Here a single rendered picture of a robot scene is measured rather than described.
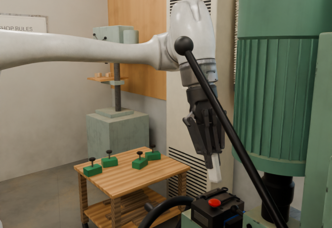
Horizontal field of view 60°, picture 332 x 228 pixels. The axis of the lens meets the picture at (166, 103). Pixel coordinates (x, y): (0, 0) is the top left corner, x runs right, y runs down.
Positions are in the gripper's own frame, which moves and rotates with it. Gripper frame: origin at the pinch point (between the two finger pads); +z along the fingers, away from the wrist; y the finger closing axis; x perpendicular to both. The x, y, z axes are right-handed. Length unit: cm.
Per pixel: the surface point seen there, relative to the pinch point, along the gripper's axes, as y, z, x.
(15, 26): 1, -119, 261
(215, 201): -0.3, 8.4, 0.8
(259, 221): -4.1, 8.1, -15.3
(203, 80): -15.1, -19.9, -18.0
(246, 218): -4.5, 8.0, -12.3
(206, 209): -3.0, 9.8, 1.7
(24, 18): 11, -128, 259
